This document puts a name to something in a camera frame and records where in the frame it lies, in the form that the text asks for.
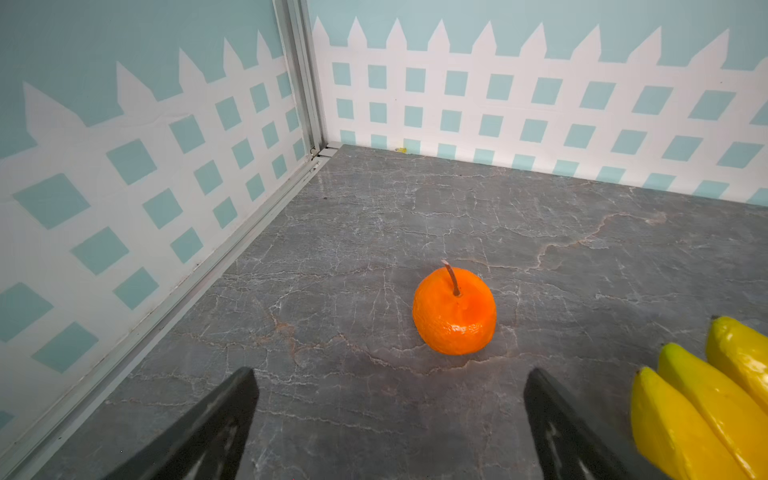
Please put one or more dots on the orange fake tangerine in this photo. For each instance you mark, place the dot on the orange fake tangerine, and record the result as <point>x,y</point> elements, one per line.
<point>454,311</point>

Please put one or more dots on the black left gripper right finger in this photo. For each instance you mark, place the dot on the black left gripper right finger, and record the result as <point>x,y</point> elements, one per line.
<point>571,440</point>

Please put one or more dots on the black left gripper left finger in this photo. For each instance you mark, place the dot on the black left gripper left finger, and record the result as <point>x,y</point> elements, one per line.
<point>207,441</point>

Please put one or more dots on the yellow fake banana bunch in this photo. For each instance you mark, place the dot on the yellow fake banana bunch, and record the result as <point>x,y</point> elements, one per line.
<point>705,418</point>

